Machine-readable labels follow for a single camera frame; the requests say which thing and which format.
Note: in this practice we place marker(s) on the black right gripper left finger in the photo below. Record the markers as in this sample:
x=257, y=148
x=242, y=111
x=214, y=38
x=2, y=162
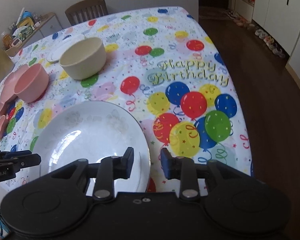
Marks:
x=107, y=171

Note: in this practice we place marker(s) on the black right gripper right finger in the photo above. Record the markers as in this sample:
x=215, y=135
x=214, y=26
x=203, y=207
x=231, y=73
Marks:
x=186, y=171

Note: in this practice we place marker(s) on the small pink eared bowl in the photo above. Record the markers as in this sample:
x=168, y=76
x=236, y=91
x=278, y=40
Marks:
x=3, y=125

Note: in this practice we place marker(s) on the large white ceramic plate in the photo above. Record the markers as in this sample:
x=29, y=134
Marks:
x=93, y=130

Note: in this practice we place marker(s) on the pink bear-shaped plate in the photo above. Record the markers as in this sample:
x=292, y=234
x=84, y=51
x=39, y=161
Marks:
x=7, y=93

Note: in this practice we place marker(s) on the pink round bowl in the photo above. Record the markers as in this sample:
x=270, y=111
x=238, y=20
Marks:
x=32, y=83

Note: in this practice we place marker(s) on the cream round bowl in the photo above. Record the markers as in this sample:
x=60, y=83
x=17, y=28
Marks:
x=84, y=58

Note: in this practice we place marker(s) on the balloon birthday tablecloth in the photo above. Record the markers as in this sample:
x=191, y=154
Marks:
x=163, y=69

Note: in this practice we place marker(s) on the small white plate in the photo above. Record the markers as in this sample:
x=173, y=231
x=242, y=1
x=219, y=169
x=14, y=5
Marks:
x=58, y=50

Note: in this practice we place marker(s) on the pink digital clock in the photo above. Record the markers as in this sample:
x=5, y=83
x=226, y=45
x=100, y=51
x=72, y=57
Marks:
x=17, y=42

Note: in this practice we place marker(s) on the wooden sideboard with drawers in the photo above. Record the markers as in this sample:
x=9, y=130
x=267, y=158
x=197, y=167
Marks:
x=49, y=25

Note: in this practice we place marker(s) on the dark wooden chair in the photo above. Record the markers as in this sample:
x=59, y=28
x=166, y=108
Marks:
x=86, y=10

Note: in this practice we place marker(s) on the white storage cabinet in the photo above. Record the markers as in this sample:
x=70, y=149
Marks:
x=279, y=18

